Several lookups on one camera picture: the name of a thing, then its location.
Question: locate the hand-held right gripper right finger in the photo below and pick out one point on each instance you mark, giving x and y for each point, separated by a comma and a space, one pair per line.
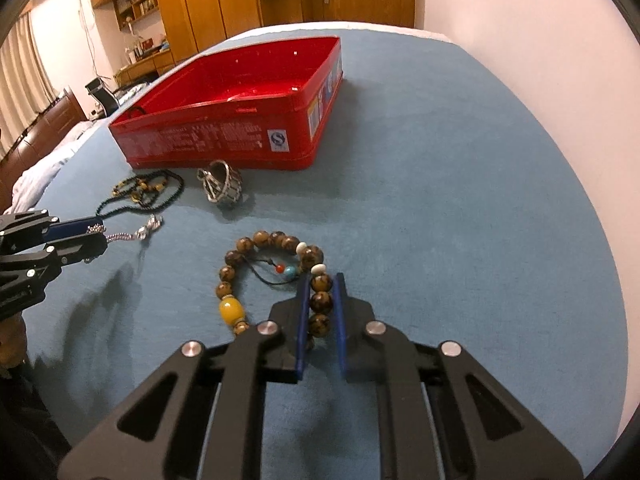
341, 330

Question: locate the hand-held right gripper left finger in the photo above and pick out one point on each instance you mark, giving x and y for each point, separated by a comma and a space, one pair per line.
300, 330

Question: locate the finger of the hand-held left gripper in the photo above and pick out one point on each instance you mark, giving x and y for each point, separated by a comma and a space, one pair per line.
80, 250
75, 227

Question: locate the red tin box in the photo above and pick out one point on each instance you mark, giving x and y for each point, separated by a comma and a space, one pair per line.
200, 135

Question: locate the person's left hand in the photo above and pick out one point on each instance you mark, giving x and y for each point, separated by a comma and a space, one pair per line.
12, 342

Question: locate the grey quilt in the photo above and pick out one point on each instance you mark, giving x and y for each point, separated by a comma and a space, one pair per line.
55, 160

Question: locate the brown wooden headboard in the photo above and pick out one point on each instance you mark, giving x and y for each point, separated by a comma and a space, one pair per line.
45, 130

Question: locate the black office chair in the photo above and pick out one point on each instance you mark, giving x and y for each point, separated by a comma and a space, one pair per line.
102, 95

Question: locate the blue table cloth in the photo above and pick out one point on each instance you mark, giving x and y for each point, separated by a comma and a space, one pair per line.
425, 210

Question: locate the beige curtain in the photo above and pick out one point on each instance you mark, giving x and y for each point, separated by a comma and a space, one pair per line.
22, 80

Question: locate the wooden desk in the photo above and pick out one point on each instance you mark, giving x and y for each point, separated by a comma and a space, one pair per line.
145, 67

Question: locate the wooden wardrobe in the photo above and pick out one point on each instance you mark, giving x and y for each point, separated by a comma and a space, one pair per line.
200, 5

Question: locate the wall bookshelf with books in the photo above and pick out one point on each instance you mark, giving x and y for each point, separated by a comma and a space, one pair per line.
137, 5

